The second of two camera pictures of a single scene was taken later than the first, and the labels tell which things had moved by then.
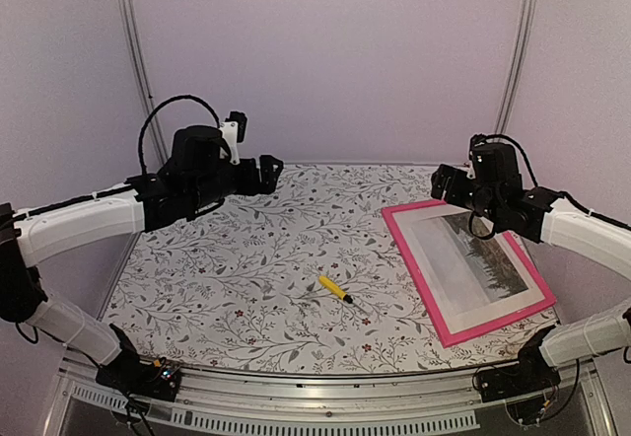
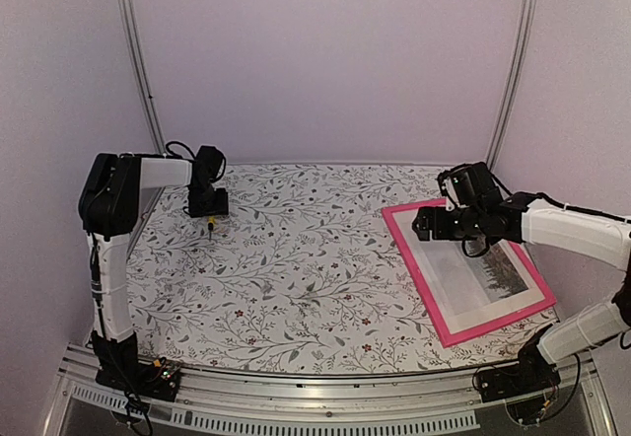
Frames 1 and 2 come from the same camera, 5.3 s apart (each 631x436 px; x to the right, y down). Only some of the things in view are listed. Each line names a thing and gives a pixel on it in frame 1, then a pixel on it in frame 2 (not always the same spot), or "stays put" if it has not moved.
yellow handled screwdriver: (337, 290) -> (210, 225)
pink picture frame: (467, 283) stays put
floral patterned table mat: (306, 278) stays put
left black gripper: (252, 185) -> (222, 205)
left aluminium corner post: (130, 35) stays put
